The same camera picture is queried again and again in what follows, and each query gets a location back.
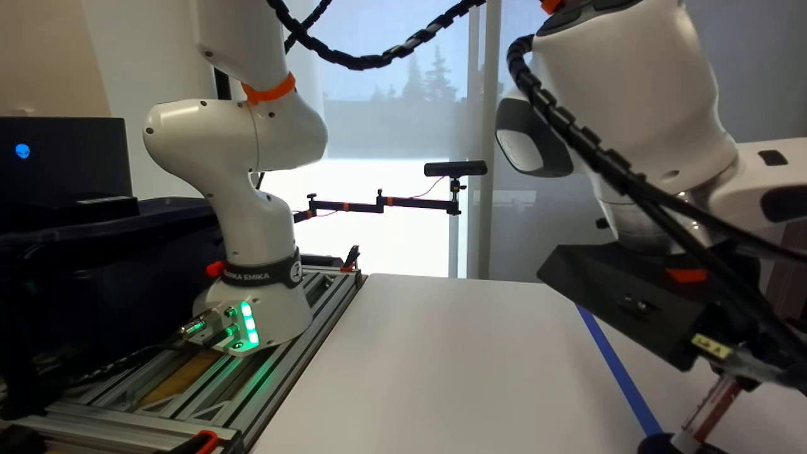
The black monitor with blue light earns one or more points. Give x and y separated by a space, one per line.
75 159

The white window mullion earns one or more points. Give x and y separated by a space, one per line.
480 219

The red brown marker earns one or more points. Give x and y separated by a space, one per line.
713 410

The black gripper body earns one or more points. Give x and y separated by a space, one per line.
731 330

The black stereo camera bar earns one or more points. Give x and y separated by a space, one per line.
454 167

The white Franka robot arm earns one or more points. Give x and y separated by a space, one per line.
243 219

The dark teal cup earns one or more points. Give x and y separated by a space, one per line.
658 446

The aluminium rail base frame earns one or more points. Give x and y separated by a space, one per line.
277 369

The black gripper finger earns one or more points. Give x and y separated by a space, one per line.
756 369

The long blue tape strip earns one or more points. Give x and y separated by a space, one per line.
618 369

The black cabinet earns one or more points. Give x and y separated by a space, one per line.
101 286

